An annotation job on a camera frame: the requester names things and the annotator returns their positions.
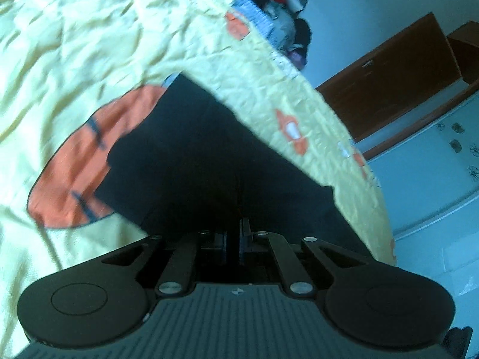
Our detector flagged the black pants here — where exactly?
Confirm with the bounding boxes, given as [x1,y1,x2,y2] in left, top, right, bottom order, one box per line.
[95,75,369,255]

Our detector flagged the white wardrobe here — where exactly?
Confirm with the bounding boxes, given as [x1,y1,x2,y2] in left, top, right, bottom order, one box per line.
[369,95,478,301]

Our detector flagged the brown wooden door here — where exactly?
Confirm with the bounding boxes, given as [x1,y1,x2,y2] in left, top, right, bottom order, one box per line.
[317,13,478,160]

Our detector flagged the yellow carrot print bedspread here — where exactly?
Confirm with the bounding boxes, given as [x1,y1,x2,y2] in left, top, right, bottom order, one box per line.
[1,0,396,358]

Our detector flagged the pile of clothes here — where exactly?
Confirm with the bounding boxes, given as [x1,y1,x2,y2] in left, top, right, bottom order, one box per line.
[232,0,312,71]

